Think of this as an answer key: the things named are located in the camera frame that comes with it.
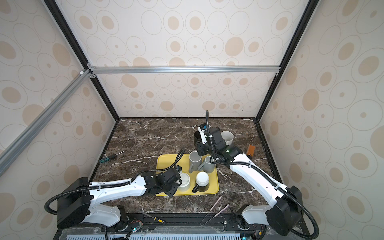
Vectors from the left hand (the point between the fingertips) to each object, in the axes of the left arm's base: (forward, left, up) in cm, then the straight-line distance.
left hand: (178, 186), depth 81 cm
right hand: (+17, -11, +17) cm, 26 cm away
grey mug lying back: (+11, -16, +1) cm, 19 cm away
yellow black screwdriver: (-15, +11, -3) cm, 19 cm away
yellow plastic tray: (+18, +10, -6) cm, 21 cm away
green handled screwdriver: (+20, +47, -4) cm, 51 cm away
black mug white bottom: (+1, -13, +5) cm, 14 cm away
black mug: (+31, -10, +4) cm, 32 cm away
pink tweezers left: (-14, -14, -3) cm, 20 cm away
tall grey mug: (+13, -9, +6) cm, 16 cm away
